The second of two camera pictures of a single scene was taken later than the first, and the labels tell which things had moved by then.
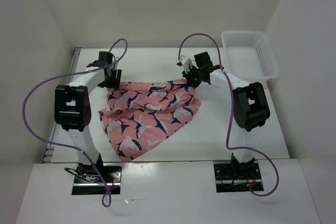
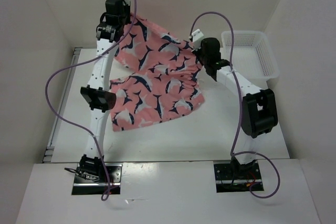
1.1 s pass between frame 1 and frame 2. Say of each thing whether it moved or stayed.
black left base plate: stayed
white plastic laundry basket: stayed
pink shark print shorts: moved
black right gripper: moved
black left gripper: moved
